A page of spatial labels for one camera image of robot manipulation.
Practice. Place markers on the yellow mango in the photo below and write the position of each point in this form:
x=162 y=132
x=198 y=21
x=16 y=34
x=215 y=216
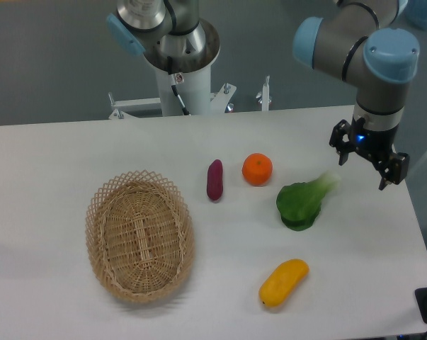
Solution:
x=282 y=282

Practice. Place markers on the green bok choy vegetable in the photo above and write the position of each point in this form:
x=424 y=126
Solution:
x=299 y=204

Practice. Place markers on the purple sweet potato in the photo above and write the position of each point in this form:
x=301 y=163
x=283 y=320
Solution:
x=214 y=188

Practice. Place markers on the white table clamp bracket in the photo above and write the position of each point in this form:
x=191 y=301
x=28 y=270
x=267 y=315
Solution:
x=263 y=97

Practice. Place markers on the orange mandarin fruit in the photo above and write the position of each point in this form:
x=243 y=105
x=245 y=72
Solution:
x=257 y=169

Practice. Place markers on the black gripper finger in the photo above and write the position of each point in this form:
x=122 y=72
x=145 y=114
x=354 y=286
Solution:
x=393 y=169
x=343 y=147

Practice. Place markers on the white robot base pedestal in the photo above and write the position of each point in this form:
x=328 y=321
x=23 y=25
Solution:
x=182 y=66

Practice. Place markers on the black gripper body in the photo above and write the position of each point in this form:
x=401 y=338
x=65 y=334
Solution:
x=375 y=146

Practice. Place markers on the woven wicker basket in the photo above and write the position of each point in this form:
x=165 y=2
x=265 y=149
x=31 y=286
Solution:
x=139 y=237

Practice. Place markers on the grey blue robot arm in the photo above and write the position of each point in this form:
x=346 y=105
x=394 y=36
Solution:
x=358 y=46

